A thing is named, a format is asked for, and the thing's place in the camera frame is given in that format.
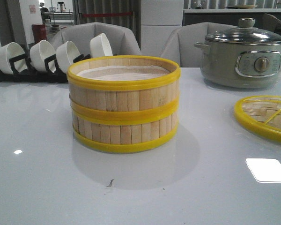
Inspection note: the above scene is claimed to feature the white bowl far right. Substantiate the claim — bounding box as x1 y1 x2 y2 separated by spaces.
89 33 113 58

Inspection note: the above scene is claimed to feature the white bowl far left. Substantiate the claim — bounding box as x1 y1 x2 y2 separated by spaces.
0 42 25 75

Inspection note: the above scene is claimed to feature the white bowl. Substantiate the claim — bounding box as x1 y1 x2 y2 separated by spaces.
56 41 81 74
0 42 25 75
89 33 113 58
30 40 56 72

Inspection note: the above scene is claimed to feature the grey armchair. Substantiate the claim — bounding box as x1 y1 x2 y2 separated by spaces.
49 22 142 57
160 22 234 68

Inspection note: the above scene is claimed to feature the glass pot lid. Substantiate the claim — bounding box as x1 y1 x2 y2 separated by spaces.
206 18 281 45

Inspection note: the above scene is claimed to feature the grey armchair right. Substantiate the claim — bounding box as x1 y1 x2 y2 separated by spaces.
160 22 234 68

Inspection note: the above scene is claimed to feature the grey armchair left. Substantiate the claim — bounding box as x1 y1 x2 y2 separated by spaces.
49 22 142 57

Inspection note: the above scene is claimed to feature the bamboo steamer tier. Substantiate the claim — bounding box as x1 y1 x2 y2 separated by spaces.
67 55 181 125
72 112 178 154

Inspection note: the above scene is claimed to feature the black dish rack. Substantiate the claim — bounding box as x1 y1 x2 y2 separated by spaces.
0 44 91 83

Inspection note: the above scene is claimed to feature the bamboo steamer lid yellow rim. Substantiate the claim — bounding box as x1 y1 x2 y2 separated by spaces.
234 95 281 143

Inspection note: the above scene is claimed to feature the grey electric cooking pot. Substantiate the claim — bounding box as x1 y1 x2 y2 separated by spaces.
194 41 281 89

